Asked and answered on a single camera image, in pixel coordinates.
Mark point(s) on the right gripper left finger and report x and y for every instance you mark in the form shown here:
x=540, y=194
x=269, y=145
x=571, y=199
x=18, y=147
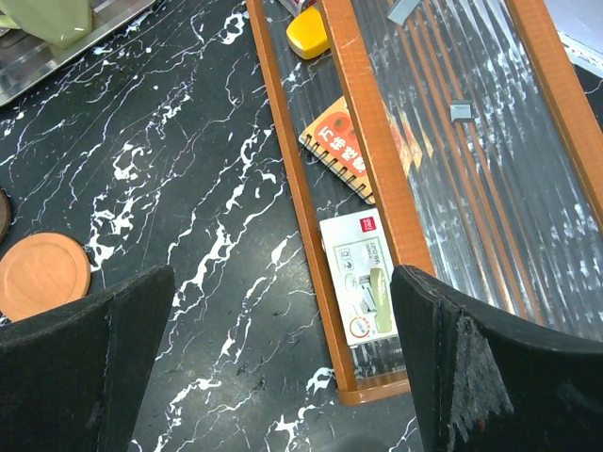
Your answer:
x=73, y=378

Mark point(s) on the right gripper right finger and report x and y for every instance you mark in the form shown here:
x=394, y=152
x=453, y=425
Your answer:
x=485, y=380

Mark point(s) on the light wood coaster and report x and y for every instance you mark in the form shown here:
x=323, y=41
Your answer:
x=41, y=272

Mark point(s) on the dark wood coaster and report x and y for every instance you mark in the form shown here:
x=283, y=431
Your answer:
x=5, y=214

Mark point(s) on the pale green cup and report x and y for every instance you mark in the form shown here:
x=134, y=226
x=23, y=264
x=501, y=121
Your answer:
x=58, y=22

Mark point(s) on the white stapler box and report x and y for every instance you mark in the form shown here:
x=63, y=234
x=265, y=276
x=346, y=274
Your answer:
x=361, y=268

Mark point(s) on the wooden shelf rack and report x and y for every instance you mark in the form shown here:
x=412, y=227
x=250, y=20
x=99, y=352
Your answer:
x=483, y=154

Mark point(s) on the orange spiral notebook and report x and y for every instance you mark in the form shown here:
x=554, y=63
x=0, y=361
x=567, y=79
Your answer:
x=332, y=139

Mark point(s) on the metal tray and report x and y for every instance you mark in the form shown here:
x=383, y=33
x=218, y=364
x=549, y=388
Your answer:
x=26, y=60

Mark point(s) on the small orange box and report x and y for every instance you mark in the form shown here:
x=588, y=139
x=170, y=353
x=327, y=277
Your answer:
x=306, y=34

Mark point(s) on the red white small box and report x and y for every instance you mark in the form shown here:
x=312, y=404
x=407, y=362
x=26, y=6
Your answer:
x=295, y=7

